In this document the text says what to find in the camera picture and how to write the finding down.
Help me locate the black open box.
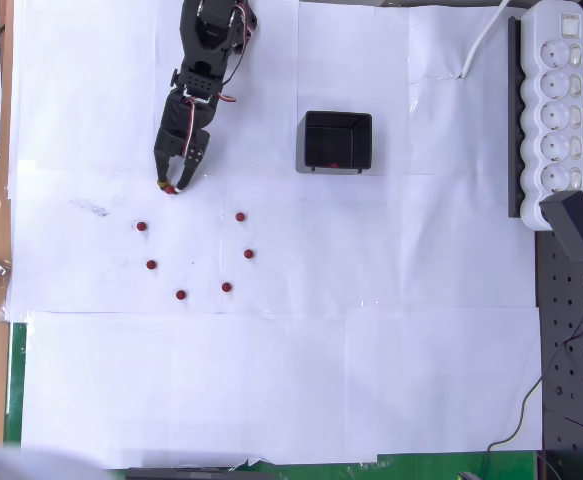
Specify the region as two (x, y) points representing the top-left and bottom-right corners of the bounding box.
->
(295, 110), (374, 175)

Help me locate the white paper table cover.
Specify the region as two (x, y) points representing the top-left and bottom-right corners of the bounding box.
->
(4, 0), (545, 470)

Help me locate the green cutting mat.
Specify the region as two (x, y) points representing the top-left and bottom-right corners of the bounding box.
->
(4, 322), (542, 480)

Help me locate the flat black device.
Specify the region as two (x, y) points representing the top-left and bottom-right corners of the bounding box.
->
(125, 466), (275, 480)

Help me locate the grey blurred object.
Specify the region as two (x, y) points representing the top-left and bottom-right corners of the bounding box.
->
(0, 427), (112, 480)

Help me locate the white power strip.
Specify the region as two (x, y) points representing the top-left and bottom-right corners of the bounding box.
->
(519, 0), (583, 232)

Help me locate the black power adapter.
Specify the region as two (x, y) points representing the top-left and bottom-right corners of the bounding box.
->
(539, 189), (583, 264)

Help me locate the black pegboard panel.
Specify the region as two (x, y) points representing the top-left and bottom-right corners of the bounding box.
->
(534, 0), (583, 454)

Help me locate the red white servo wire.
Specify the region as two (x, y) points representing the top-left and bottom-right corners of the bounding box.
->
(180, 97), (198, 160)

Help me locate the white power cable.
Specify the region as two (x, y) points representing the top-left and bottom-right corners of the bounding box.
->
(458, 0), (512, 80)

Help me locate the thin black adapter cable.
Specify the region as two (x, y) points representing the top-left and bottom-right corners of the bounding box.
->
(480, 259), (583, 480)

